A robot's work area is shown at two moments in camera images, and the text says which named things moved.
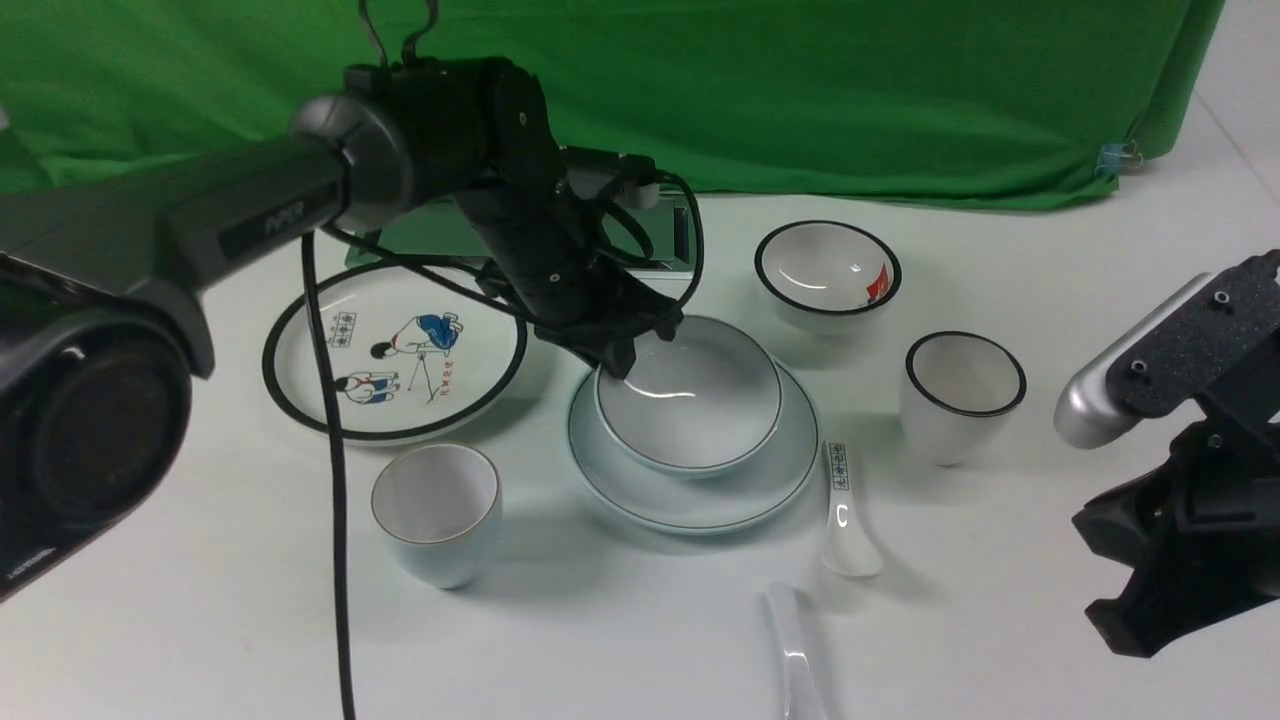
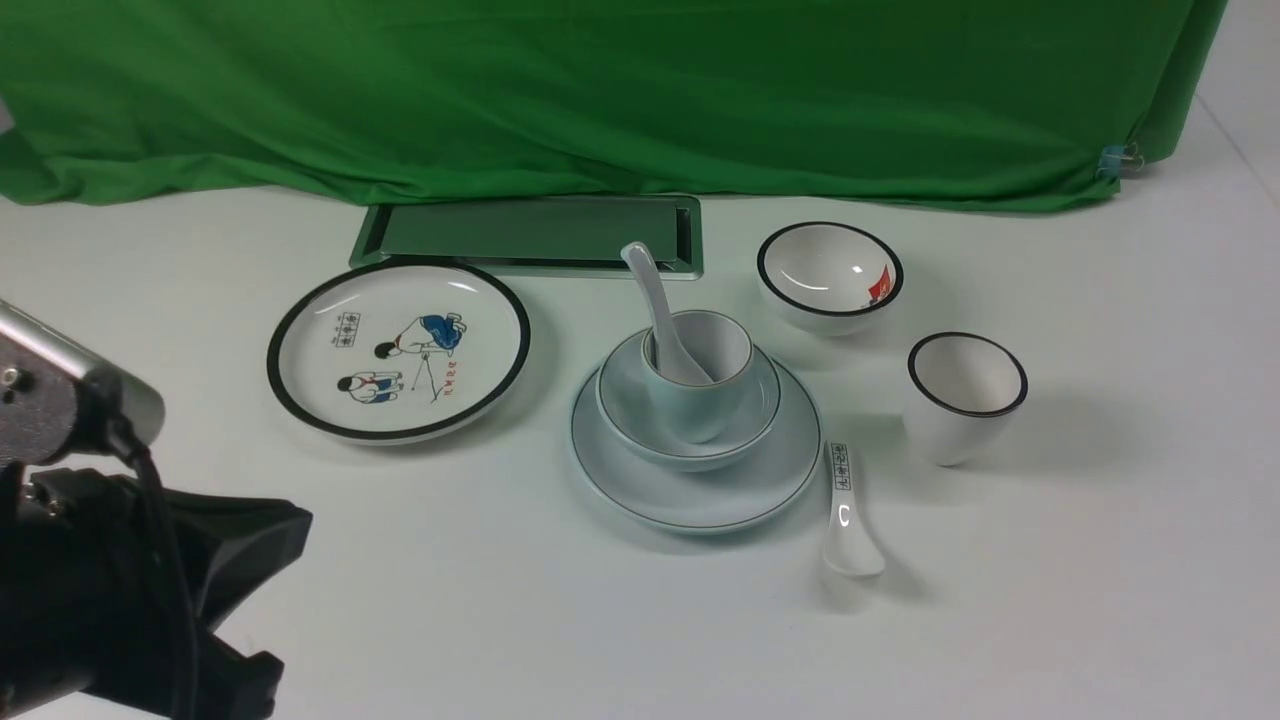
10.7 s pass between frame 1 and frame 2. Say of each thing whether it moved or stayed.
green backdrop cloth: stayed
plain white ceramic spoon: moved
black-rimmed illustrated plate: stayed
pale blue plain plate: stayed
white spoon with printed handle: stayed
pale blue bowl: stayed
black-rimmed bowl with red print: stayed
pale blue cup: moved
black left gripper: moved
